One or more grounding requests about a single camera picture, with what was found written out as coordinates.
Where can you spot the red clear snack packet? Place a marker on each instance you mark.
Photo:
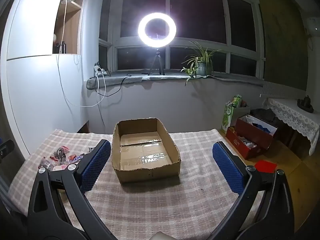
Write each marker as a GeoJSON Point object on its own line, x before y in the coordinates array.
{"type": "Point", "coordinates": [61, 151]}

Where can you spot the potted spider plant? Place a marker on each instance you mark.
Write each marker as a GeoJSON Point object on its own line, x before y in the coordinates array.
{"type": "Point", "coordinates": [201, 67]}

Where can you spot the white cabinet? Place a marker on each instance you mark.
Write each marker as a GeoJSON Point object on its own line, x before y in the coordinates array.
{"type": "Point", "coordinates": [45, 92]}

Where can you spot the small pink snack packet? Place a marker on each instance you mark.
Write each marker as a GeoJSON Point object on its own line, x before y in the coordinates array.
{"type": "Point", "coordinates": [60, 167]}

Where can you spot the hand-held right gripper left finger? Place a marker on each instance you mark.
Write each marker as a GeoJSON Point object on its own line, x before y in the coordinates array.
{"type": "Point", "coordinates": [96, 165]}

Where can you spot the wooden open shelf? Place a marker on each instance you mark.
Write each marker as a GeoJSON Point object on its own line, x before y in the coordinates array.
{"type": "Point", "coordinates": [72, 30]}

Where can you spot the grey windowsill cushion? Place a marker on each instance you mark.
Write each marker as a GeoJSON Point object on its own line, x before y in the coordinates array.
{"type": "Point", "coordinates": [135, 78]}

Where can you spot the red flat packet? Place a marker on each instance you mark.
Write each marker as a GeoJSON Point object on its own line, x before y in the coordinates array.
{"type": "Point", "coordinates": [266, 166]}

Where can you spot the green paper bag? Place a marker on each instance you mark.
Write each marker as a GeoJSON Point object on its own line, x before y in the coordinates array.
{"type": "Point", "coordinates": [227, 120]}

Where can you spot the dark figurine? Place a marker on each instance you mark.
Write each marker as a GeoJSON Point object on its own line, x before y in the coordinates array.
{"type": "Point", "coordinates": [306, 103]}

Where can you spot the lace-covered side table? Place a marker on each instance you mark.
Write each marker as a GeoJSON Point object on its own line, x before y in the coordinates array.
{"type": "Point", "coordinates": [295, 115]}

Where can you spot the brown candy bar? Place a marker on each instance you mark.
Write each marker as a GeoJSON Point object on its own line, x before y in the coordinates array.
{"type": "Point", "coordinates": [76, 158]}

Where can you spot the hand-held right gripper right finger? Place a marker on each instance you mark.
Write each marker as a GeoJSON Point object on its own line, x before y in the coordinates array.
{"type": "Point", "coordinates": [230, 170]}

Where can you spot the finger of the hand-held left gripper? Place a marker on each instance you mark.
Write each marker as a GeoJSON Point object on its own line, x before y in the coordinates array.
{"type": "Point", "coordinates": [6, 149]}

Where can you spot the red cardboard box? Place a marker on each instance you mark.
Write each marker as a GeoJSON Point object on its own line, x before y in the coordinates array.
{"type": "Point", "coordinates": [252, 136]}

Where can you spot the large window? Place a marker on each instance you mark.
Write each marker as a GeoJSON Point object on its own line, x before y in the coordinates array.
{"type": "Point", "coordinates": [197, 10]}

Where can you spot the white power strip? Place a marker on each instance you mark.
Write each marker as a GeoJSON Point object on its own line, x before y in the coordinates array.
{"type": "Point", "coordinates": [98, 70]}

